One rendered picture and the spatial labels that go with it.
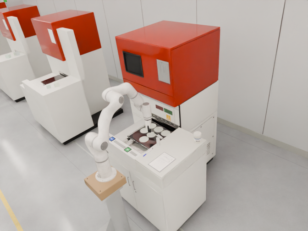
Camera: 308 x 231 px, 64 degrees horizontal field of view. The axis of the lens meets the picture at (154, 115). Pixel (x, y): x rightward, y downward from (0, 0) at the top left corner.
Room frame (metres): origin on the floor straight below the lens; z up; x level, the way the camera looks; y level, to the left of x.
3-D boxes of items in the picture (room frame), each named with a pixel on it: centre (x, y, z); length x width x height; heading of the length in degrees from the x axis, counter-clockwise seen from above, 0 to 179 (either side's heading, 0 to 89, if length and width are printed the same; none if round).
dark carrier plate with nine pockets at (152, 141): (2.11, 0.05, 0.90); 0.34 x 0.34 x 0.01; 40
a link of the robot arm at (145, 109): (2.04, 0.07, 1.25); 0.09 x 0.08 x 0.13; 38
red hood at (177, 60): (2.60, -0.23, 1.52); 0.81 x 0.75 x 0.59; 40
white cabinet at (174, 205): (1.98, 0.08, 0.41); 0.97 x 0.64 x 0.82; 40
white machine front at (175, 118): (2.40, 0.01, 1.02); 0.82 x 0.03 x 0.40; 40
